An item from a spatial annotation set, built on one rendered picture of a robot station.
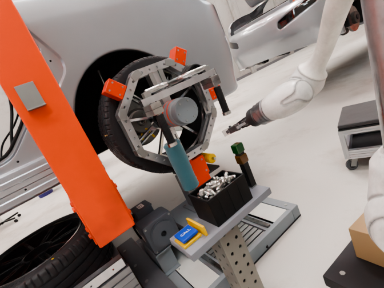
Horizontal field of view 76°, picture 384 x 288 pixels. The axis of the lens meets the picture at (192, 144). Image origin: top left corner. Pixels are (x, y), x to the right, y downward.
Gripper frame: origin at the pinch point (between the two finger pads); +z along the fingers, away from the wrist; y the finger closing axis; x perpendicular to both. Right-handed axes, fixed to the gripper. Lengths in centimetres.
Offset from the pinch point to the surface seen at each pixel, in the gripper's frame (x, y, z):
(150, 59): -54, -1, 25
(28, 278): 8, 93, 47
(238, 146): 7.2, 6.0, -7.3
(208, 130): -4.9, -12.6, 29.1
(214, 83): -22.6, -9.6, 1.6
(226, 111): -8.5, -10.0, 5.6
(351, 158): 60, -83, 7
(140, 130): -29, 7, 68
